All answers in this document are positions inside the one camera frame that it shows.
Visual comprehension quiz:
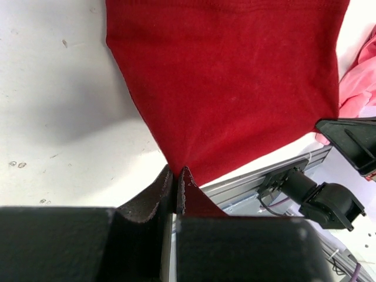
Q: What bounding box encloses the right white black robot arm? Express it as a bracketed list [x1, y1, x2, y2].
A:
[280, 117, 375, 231]

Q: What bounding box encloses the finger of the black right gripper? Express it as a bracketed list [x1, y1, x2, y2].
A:
[315, 117, 375, 176]

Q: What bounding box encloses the pink t shirt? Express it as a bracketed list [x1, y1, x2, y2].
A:
[314, 23, 376, 146]

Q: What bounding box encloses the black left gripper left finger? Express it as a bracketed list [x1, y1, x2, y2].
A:
[1, 167, 172, 281]

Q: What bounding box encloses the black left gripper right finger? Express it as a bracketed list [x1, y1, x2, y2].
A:
[176, 167, 332, 281]

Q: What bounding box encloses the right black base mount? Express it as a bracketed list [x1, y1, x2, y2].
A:
[257, 159, 308, 199]

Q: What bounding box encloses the dark red t shirt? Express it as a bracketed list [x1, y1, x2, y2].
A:
[105, 0, 352, 189]

